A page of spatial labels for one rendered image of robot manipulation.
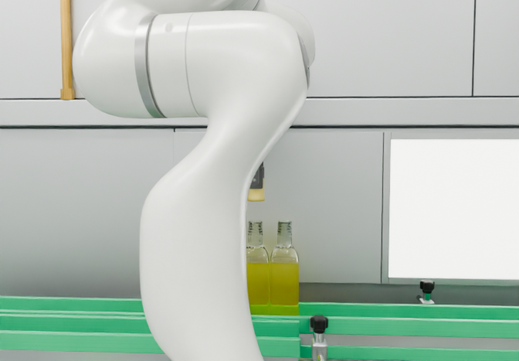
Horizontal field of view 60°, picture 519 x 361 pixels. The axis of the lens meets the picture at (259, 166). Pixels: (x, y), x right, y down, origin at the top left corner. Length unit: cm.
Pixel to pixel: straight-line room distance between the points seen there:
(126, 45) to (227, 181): 15
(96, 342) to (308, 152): 56
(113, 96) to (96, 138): 69
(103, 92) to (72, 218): 75
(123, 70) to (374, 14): 75
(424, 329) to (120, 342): 56
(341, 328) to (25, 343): 57
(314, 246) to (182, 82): 69
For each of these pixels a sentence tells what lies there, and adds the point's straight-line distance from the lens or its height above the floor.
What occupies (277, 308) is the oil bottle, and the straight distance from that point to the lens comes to 92.
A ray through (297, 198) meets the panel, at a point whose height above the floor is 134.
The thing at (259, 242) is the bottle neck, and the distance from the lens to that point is 90.
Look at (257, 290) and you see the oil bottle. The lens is 90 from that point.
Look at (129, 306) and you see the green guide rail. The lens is 104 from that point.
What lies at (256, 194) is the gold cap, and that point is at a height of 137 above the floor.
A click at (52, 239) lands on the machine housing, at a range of 120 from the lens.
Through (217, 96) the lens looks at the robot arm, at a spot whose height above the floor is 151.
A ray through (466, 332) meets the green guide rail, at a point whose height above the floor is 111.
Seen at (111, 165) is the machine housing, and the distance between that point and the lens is 111.
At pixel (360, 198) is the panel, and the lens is 103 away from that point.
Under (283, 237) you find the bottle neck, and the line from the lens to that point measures 89.
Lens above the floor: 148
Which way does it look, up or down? 3 degrees down
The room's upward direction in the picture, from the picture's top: straight up
